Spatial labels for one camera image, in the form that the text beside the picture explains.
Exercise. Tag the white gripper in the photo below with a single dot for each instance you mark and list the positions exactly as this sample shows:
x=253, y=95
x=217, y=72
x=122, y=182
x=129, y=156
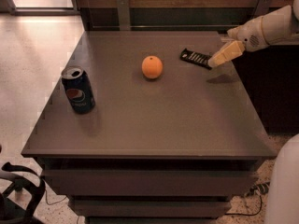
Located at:
x=250, y=34

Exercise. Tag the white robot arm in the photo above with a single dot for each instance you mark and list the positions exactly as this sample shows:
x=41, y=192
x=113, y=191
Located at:
x=270, y=68

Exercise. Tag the blue pepsi can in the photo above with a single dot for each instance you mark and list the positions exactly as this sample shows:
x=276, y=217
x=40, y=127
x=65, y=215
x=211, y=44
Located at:
x=78, y=89

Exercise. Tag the orange fruit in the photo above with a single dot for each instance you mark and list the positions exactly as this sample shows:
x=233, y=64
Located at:
x=152, y=67

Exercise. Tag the white power strip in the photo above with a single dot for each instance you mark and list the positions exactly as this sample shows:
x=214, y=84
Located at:
x=259, y=189

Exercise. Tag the black office chair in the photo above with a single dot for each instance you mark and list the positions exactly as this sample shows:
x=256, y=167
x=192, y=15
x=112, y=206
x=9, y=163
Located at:
x=20, y=178

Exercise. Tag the right metal bracket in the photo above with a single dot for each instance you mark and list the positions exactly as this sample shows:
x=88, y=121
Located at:
x=261, y=8

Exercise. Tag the metal bracket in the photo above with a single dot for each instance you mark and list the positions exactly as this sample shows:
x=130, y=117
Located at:
x=124, y=15
x=261, y=8

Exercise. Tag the left metal bracket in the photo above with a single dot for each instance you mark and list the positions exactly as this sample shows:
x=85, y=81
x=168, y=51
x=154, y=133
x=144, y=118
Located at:
x=124, y=15

